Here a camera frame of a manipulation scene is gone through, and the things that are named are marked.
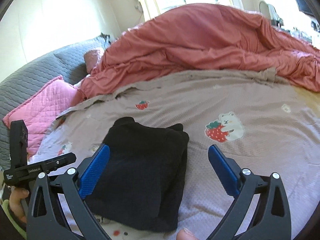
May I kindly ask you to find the red-pink rumpled duvet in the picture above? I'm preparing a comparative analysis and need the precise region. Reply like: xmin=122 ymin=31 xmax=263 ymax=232
xmin=80 ymin=3 xmax=319 ymax=99

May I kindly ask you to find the grey quilted headboard cover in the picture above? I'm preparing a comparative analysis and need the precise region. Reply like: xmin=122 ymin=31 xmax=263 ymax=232
xmin=1 ymin=33 xmax=111 ymax=170

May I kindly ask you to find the black monitor screen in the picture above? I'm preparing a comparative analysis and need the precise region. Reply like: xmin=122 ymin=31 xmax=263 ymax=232
xmin=296 ymin=0 xmax=315 ymax=17

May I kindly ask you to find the mauve strawberry print bedsheet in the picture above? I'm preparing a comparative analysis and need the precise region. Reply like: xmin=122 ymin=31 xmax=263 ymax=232
xmin=30 ymin=70 xmax=319 ymax=239

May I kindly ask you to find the small mauve pillow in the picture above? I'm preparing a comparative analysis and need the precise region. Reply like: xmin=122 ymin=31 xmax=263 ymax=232
xmin=84 ymin=48 xmax=105 ymax=74

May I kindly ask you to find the pink quilted pillow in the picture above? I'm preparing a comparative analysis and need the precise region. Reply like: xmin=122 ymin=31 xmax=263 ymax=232
xmin=3 ymin=76 xmax=82 ymax=159

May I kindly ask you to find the person's left hand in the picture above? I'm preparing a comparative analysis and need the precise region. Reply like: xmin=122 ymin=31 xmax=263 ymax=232
xmin=9 ymin=187 xmax=29 ymax=224

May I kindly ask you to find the person's right hand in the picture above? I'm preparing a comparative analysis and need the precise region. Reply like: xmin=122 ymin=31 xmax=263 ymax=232
xmin=176 ymin=228 xmax=199 ymax=240

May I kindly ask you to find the black sweater with orange trim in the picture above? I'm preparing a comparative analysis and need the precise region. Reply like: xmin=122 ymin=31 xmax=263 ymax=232
xmin=85 ymin=117 xmax=189 ymax=232

